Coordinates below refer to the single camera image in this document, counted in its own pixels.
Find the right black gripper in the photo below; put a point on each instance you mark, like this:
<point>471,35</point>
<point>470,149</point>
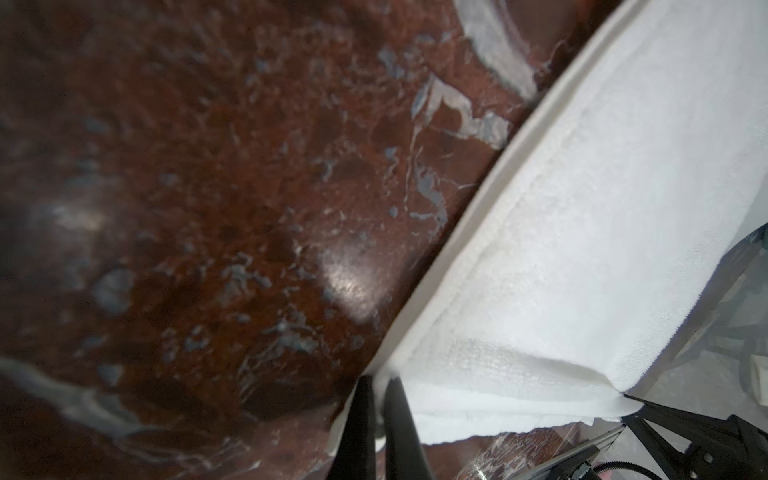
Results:
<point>687,445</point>

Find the white towel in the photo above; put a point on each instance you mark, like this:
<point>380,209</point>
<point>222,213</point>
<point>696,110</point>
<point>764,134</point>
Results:
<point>597,230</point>

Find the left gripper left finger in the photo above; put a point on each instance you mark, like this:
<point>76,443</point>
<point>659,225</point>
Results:
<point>355,457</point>

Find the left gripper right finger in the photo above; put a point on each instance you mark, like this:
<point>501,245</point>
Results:
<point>405,457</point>

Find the aluminium rail frame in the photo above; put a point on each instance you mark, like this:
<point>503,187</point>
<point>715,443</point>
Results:
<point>577,463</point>

